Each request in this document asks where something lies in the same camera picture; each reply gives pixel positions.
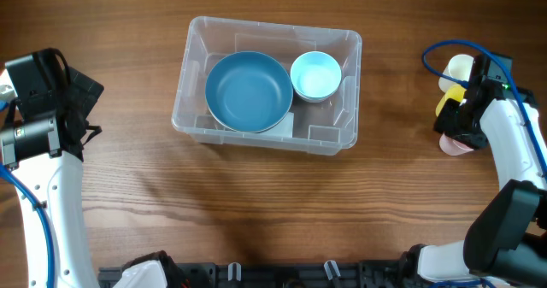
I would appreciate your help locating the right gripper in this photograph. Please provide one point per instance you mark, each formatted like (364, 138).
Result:
(444, 123)

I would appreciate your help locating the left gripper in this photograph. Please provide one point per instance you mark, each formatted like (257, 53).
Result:
(84, 87)

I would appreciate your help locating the yellow cup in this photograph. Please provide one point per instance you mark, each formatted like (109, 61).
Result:
(455, 92)

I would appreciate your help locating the pink cup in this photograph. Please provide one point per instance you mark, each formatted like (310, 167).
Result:
(452, 147)

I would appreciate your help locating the cream white cup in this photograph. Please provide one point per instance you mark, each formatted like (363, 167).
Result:
(459, 67)

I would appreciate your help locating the light blue small bowl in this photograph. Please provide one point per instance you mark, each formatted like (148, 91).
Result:
(316, 74)

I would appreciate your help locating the dark blue bowl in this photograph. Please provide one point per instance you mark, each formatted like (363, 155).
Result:
(248, 79)

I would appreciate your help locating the mint green small bowl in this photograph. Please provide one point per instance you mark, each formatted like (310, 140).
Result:
(312, 99)

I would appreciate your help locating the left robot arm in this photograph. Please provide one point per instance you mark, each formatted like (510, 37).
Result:
(50, 191)

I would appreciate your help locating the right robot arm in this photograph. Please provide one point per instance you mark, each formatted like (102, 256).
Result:
(498, 244)

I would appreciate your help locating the clear plastic storage container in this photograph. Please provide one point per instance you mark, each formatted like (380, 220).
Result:
(319, 128)

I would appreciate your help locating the white label sticker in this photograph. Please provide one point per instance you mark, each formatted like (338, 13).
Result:
(284, 128)

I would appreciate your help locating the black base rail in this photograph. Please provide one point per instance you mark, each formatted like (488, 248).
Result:
(351, 275)

